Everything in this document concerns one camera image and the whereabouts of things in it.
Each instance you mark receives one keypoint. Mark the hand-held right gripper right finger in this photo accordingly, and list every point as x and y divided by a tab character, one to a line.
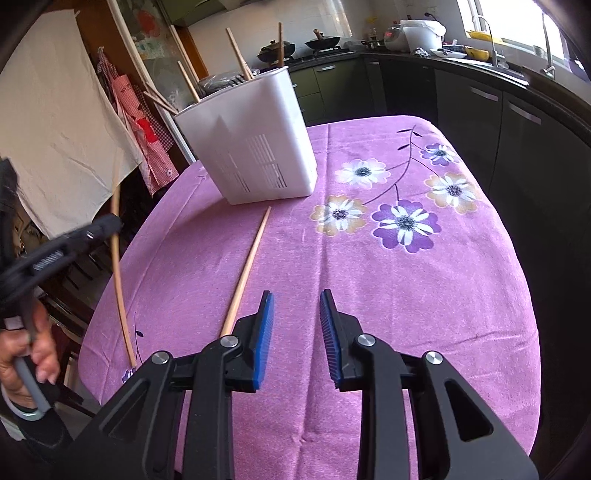
330	341

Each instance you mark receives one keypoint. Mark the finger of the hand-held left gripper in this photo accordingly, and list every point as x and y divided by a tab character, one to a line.
92	235

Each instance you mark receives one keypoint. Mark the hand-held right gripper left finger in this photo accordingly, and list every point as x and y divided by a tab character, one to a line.
263	341

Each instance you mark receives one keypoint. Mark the light wooden chopstick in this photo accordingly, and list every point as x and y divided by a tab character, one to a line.
157	102
239	53
280	46
118	300
246	270
188	81
161	97

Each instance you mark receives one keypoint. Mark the white plastic utensil holder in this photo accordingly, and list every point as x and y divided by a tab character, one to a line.
221	152

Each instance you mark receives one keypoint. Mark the person's left hand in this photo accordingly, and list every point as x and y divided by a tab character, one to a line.
9	364

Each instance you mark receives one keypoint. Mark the dark wooden chair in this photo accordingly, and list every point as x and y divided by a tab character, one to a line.
69	314

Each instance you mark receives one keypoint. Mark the purple floral tablecloth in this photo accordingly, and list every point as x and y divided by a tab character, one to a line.
415	300

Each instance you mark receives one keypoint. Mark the red checked apron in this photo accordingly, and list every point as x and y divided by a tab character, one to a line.
152	147

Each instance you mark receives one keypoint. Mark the white hanging cloth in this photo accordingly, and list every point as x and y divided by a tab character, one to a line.
55	115

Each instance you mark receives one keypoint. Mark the colourful door poster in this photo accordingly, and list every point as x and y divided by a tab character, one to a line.
147	41

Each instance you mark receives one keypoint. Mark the green kitchen cabinets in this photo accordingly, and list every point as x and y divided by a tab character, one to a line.
341	92

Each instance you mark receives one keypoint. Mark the black wok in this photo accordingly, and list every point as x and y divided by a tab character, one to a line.
277	50
323	44

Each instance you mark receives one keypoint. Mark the cooker with red display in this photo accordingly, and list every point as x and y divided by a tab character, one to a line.
392	39

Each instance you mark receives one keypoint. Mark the white plate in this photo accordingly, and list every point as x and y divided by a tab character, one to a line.
450	53

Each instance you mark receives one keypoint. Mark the white rice cooker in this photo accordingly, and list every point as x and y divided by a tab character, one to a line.
422	37

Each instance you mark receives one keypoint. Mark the yellow basin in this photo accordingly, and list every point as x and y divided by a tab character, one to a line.
478	53

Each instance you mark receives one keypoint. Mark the chrome sink faucet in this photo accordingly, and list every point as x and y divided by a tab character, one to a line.
495	57

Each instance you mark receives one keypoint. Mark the thin chrome tap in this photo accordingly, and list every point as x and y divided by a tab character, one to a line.
550	70

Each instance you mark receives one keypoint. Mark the kitchen window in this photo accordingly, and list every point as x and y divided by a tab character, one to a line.
512	23

